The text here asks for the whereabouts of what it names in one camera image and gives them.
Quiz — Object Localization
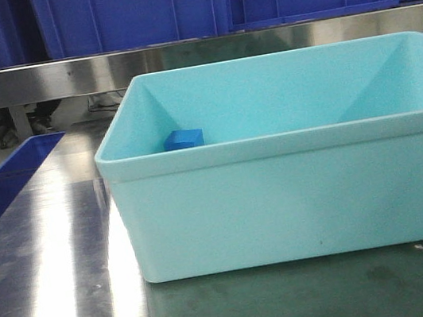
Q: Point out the light teal plastic bin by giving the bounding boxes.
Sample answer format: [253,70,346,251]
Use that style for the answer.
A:
[95,31,423,283]

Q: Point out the blue bin far left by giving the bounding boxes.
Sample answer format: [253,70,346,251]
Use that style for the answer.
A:
[0,131,65,178]

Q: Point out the blue crate upper middle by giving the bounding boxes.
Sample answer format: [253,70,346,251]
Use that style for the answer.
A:
[30,0,231,60]

